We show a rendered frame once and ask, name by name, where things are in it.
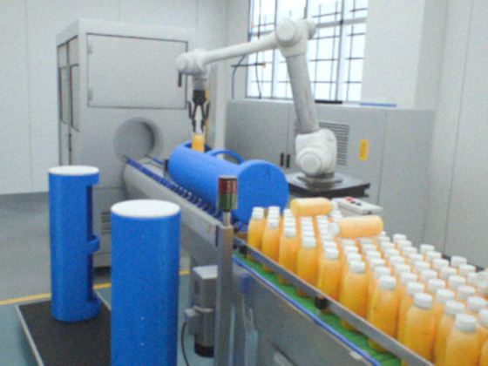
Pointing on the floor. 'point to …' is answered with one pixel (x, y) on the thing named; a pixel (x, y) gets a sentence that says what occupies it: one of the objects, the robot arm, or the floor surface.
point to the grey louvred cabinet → (348, 152)
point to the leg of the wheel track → (191, 278)
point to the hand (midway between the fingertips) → (198, 125)
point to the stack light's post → (223, 295)
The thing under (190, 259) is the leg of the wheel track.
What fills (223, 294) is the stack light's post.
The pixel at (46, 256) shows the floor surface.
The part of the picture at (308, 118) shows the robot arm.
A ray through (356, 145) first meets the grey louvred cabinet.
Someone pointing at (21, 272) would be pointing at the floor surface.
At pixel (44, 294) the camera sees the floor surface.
